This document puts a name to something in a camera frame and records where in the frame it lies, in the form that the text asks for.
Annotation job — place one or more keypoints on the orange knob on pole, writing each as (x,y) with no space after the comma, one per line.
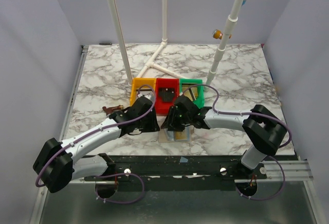
(217,34)

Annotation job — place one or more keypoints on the brown small tool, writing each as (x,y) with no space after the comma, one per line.
(110,110)

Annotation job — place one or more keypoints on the green plastic bin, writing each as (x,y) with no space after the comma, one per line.
(194,83)

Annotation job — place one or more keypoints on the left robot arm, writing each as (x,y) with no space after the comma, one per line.
(60,162)

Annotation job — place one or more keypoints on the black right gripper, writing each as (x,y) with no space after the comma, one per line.
(172,119)

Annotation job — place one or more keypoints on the white left PVC pole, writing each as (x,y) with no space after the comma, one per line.
(115,17)

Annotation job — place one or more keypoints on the beige card holder wallet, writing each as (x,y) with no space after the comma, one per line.
(166,136)

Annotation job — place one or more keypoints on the white PVC jointed pole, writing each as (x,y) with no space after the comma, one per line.
(228,29)

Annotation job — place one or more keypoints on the yellow plastic bin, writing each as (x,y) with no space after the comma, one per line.
(141,82)

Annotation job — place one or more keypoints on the black VIP card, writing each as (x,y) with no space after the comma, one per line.
(167,95)

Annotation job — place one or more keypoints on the red plastic bin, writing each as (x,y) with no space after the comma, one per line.
(160,107)

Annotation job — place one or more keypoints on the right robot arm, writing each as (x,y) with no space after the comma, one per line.
(265,131)

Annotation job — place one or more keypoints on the gold cards stack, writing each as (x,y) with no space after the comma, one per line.
(191,93)

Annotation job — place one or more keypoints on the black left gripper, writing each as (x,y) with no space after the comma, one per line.
(150,122)

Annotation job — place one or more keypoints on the black mounting rail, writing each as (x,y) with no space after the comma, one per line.
(176,173)

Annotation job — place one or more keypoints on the gold credit card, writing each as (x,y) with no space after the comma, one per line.
(181,136)

